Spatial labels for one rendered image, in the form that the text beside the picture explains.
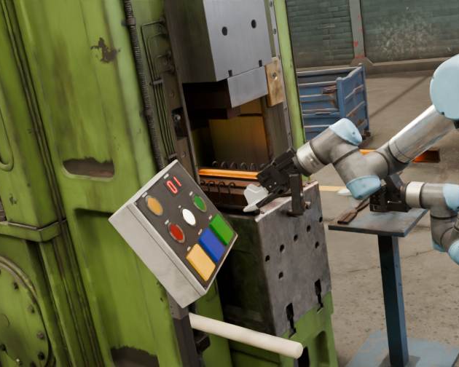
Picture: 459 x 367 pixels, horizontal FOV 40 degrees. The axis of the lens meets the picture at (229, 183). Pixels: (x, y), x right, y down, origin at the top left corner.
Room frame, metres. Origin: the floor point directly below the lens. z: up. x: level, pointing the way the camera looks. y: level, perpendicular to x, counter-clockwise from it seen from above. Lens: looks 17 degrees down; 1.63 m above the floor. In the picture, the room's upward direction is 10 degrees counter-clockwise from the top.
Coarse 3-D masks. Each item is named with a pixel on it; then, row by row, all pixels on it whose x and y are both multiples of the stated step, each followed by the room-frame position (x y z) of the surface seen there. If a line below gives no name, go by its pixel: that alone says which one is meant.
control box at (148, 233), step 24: (168, 168) 1.61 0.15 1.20; (144, 192) 1.44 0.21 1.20; (168, 192) 1.52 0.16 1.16; (192, 192) 1.62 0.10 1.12; (120, 216) 1.37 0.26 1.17; (144, 216) 1.36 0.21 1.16; (168, 216) 1.44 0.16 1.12; (144, 240) 1.36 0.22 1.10; (168, 240) 1.36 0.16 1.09; (192, 240) 1.44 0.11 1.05; (168, 264) 1.35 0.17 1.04; (216, 264) 1.45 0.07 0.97; (168, 288) 1.35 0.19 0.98; (192, 288) 1.33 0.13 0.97
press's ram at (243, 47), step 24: (168, 0) 1.98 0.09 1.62; (192, 0) 1.92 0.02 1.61; (216, 0) 1.94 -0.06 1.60; (240, 0) 2.02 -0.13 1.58; (192, 24) 1.93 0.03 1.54; (216, 24) 1.93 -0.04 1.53; (240, 24) 2.01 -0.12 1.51; (264, 24) 2.11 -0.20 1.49; (192, 48) 1.94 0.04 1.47; (216, 48) 1.91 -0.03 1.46; (240, 48) 2.00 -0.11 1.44; (264, 48) 2.09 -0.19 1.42; (192, 72) 1.95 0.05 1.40; (216, 72) 1.90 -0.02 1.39; (240, 72) 1.98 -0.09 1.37
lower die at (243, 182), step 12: (204, 168) 2.29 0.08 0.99; (216, 168) 2.26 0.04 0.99; (228, 168) 2.23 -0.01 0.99; (216, 180) 2.12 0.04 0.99; (228, 180) 2.09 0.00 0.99; (240, 180) 2.07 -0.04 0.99; (252, 180) 2.03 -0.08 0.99; (204, 192) 2.05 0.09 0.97; (216, 192) 2.02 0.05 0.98; (228, 192) 1.99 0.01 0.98; (240, 192) 1.96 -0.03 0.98; (228, 204) 1.99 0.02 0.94; (240, 204) 1.95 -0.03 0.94
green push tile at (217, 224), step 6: (216, 216) 1.61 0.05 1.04; (210, 222) 1.58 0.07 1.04; (216, 222) 1.59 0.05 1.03; (222, 222) 1.61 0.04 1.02; (216, 228) 1.56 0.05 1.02; (222, 228) 1.59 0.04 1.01; (228, 228) 1.61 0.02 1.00; (216, 234) 1.55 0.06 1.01; (222, 234) 1.56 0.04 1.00; (228, 234) 1.59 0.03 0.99; (222, 240) 1.55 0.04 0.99; (228, 240) 1.57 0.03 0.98
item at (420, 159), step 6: (360, 150) 2.17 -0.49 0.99; (366, 150) 2.16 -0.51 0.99; (372, 150) 2.15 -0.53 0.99; (426, 150) 2.00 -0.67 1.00; (432, 150) 1.99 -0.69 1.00; (438, 150) 1.99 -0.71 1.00; (420, 156) 2.02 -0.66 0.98; (426, 156) 2.01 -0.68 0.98; (432, 156) 2.00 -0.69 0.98; (438, 156) 1.99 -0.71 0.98; (438, 162) 1.98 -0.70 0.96
